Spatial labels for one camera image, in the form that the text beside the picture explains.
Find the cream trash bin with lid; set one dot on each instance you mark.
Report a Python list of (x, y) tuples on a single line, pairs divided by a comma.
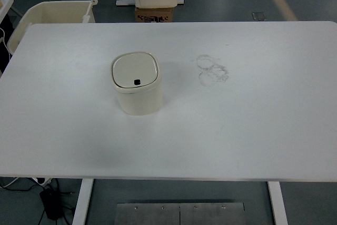
[(139, 98)]

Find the brown cardboard box black print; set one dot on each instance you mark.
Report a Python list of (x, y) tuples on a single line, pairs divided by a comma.
[(154, 14)]

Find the grey metal base bar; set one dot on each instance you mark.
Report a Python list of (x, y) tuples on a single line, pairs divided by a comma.
[(123, 2)]

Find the grey metal plate with screws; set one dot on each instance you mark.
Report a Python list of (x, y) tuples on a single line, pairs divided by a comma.
[(179, 214)]

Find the metal floor socket plate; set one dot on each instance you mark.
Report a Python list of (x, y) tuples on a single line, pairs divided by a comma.
[(259, 16)]

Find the white table leg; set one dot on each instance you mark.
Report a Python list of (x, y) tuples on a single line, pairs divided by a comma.
[(82, 201), (277, 201)]

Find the cream plastic cart basket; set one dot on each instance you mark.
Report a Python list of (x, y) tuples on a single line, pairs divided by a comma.
[(60, 11)]

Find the black power adapter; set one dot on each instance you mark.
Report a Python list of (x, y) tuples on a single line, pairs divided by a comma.
[(50, 204)]

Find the small white side table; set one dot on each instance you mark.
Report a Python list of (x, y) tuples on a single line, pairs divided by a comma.
[(5, 5)]

